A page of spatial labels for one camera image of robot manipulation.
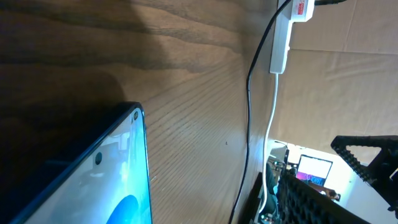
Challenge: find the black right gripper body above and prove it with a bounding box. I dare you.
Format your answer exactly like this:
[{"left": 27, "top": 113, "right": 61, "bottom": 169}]
[{"left": 368, "top": 148, "right": 397, "bottom": 215}]

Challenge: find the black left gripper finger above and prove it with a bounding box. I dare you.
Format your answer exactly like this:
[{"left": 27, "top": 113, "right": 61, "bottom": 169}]
[{"left": 277, "top": 172, "right": 367, "bottom": 224}]

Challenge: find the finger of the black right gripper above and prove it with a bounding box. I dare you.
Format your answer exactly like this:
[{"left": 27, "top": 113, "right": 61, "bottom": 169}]
[{"left": 331, "top": 135, "right": 397, "bottom": 184}]

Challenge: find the black USB charging cable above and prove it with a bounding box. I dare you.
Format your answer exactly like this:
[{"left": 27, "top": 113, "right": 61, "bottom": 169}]
[{"left": 228, "top": 0, "right": 348, "bottom": 224}]

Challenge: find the blue Galaxy smartphone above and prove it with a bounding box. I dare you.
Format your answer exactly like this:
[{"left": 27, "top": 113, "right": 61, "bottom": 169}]
[{"left": 1, "top": 101, "right": 152, "bottom": 223}]

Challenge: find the white power strip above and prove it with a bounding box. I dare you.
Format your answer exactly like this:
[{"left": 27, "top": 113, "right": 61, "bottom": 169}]
[{"left": 269, "top": 0, "right": 315, "bottom": 75}]

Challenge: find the white power strip cord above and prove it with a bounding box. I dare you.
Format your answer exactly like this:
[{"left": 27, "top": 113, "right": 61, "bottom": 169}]
[{"left": 257, "top": 73, "right": 280, "bottom": 215}]

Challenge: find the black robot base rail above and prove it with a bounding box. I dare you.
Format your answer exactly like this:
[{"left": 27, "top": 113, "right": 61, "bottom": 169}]
[{"left": 238, "top": 172, "right": 278, "bottom": 224}]

